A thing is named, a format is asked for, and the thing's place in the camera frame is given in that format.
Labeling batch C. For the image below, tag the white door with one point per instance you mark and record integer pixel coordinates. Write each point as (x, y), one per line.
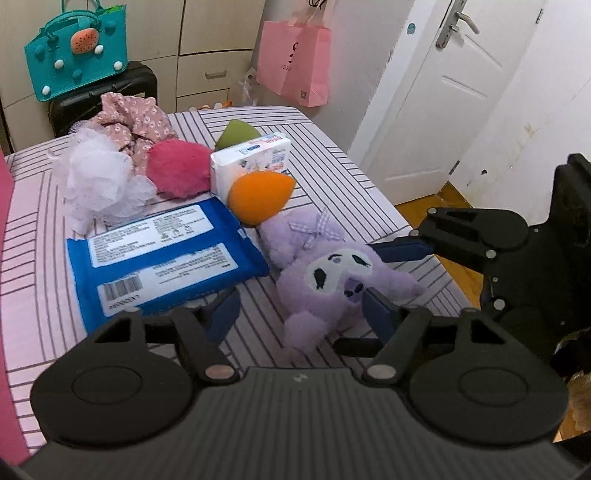
(461, 115)

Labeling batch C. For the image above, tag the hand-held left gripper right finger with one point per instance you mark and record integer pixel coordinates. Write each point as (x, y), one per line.
(378, 316)

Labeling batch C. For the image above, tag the white tissue pack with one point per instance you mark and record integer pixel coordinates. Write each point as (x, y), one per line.
(249, 159)

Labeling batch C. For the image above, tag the blue wet wipes pack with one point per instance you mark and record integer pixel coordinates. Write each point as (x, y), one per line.
(221, 240)

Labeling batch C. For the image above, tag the cream wardrobe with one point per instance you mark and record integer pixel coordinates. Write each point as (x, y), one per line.
(203, 27)

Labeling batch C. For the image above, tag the clear plastic bag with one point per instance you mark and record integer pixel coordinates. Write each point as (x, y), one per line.
(248, 85)

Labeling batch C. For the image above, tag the person's fleece clothing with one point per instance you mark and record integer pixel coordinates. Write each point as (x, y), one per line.
(577, 392)

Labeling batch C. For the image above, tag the black suitcase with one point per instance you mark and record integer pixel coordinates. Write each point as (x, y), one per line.
(134, 83)

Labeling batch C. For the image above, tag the orange makeup sponge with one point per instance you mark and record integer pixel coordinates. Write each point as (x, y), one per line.
(254, 196)

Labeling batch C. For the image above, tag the white mesh bath pouf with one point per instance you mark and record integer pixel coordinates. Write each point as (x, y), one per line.
(97, 170)

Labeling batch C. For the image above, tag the round blue door sticker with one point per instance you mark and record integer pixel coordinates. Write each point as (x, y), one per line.
(410, 28)

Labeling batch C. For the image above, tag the striped tablecloth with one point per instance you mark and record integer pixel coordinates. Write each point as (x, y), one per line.
(323, 152)

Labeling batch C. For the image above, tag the magenta fluffy puff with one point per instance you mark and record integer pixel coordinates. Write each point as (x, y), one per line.
(178, 168)

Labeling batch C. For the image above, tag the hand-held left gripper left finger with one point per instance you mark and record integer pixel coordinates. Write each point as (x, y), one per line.
(226, 311)

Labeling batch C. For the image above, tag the teal felt handbag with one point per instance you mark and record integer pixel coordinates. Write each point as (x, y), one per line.
(69, 64)

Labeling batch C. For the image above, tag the purple plush toy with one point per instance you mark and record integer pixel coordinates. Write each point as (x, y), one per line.
(300, 277)

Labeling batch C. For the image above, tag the green makeup sponge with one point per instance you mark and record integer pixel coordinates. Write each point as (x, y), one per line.
(235, 134)

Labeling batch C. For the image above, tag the pink paper bag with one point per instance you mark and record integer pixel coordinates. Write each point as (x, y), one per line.
(291, 60)

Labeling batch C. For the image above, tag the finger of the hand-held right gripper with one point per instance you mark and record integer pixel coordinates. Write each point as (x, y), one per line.
(401, 251)

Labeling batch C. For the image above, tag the pink floral cloth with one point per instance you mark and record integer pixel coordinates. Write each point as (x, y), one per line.
(134, 115)

